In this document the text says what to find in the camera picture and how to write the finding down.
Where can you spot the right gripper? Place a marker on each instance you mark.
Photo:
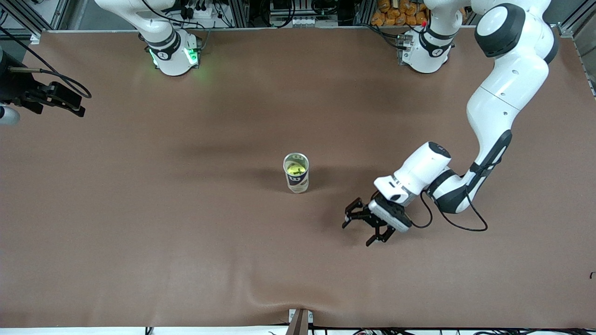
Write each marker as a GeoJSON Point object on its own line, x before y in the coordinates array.
{"type": "Point", "coordinates": [13, 86]}

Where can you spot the clear tennis ball can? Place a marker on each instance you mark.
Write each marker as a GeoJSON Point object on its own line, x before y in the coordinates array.
{"type": "Point", "coordinates": [298, 184]}

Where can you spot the aluminium frame corner rail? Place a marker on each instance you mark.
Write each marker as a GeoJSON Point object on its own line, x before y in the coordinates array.
{"type": "Point", "coordinates": [56, 14]}
{"type": "Point", "coordinates": [570, 28]}

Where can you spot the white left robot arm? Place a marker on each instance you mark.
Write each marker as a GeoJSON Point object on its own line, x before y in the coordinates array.
{"type": "Point", "coordinates": [507, 88]}

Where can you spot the white slotted connector strip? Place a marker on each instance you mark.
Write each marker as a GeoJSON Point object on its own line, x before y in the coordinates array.
{"type": "Point", "coordinates": [305, 21]}

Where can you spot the brown table mat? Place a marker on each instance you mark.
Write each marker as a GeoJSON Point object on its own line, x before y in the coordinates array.
{"type": "Point", "coordinates": [298, 260]}

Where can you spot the pile of orange items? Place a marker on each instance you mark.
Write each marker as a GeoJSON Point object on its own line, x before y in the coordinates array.
{"type": "Point", "coordinates": [396, 14]}

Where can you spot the metal table edge clamp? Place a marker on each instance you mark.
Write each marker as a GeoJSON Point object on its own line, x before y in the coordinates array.
{"type": "Point", "coordinates": [300, 321]}

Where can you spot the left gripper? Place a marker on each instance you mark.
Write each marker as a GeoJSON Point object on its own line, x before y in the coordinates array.
{"type": "Point", "coordinates": [369, 217]}

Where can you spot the aluminium frame post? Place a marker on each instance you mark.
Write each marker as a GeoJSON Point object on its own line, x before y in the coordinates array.
{"type": "Point", "coordinates": [365, 11]}
{"type": "Point", "coordinates": [237, 13]}

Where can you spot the white power strip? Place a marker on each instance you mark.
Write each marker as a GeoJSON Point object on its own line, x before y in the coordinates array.
{"type": "Point", "coordinates": [201, 11]}

